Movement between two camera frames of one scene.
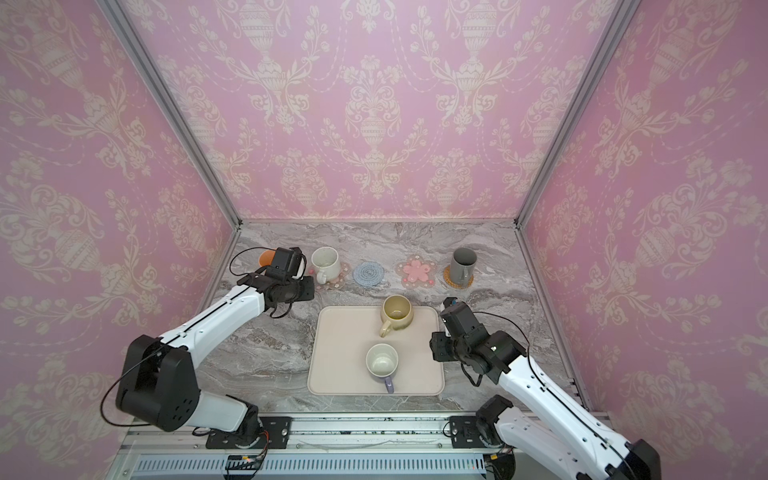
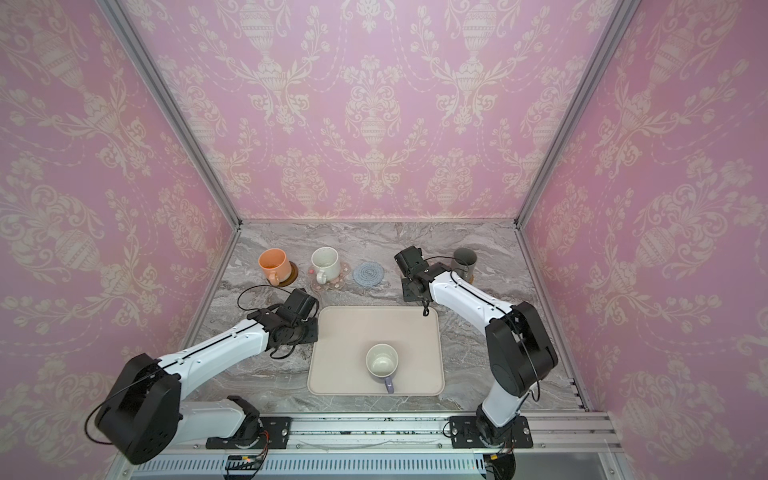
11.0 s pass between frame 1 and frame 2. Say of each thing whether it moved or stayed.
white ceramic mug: stayed
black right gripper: moved
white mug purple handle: stayed
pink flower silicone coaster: stayed
